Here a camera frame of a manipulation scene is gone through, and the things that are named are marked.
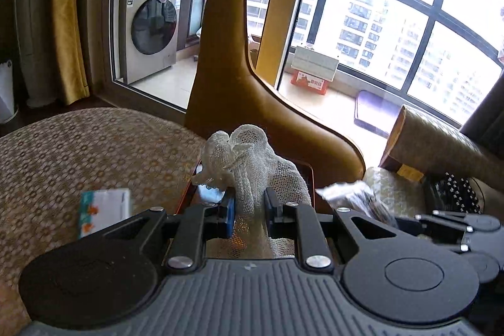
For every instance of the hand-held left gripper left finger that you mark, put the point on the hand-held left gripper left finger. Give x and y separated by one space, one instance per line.
228 217

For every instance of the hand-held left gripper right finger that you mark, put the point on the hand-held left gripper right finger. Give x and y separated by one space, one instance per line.
270 211

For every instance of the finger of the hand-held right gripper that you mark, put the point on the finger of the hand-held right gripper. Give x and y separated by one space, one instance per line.
445 220
433 233

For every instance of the white mesh cloth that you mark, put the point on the white mesh cloth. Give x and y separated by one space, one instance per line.
252 162

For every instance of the clear plastic packet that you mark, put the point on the clear plastic packet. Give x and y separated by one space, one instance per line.
346 192

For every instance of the black hairbrush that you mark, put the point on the black hairbrush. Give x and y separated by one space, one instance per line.
453 194

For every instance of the rolled gold mat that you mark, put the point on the rolled gold mat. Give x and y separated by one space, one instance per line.
433 139

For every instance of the green white tissue pack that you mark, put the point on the green white tissue pack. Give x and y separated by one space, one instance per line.
104 208

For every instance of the red storage box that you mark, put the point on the red storage box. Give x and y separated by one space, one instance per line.
309 82

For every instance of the tan leather chair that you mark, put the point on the tan leather chair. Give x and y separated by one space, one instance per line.
236 64

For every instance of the gold patterned tablecloth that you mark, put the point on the gold patterned tablecloth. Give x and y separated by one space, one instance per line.
78 155

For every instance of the silver washing machine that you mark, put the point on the silver washing machine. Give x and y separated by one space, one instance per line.
149 29

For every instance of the yellow curtain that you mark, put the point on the yellow curtain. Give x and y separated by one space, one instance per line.
69 13

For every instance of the white tower air conditioner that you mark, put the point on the white tower air conditioner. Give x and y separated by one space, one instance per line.
37 13

